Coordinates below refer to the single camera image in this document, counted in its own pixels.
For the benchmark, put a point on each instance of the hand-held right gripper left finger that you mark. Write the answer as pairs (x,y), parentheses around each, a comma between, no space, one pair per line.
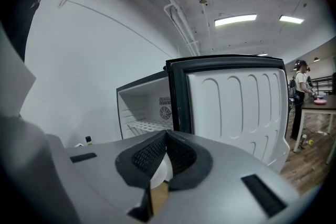
(105,181)

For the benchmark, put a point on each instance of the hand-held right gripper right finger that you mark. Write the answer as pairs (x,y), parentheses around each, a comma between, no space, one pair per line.
(218,191)

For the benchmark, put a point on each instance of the white fridge with black frame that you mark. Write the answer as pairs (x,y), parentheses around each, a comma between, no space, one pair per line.
(236,107)

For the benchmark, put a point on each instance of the bottle with black cap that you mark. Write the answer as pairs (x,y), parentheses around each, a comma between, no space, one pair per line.
(89,140)

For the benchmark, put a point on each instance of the white round plate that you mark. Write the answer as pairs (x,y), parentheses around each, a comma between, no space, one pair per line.
(160,173)

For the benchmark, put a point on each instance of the white bottle on floor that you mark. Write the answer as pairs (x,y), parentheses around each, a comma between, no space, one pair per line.
(303,141)

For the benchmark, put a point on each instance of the white power strip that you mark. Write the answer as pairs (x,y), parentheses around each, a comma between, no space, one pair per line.
(323,133)

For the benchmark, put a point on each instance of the dark table with white legs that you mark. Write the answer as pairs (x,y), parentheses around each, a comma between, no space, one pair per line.
(323,107)

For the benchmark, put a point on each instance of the pink plate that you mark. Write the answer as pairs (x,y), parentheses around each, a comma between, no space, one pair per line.
(320,101)

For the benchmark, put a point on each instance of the black metal railing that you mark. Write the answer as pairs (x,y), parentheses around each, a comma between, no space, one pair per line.
(324,84)

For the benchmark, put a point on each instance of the white ceiling pipes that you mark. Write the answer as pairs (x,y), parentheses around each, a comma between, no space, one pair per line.
(183,31)

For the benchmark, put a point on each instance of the black pendant lamp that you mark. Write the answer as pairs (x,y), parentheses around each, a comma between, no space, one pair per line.
(316,59)

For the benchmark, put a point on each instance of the long ceiling light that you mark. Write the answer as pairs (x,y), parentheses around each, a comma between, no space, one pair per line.
(235,20)

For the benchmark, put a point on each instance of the short ceiling light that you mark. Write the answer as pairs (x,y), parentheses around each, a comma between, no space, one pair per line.
(291,19)

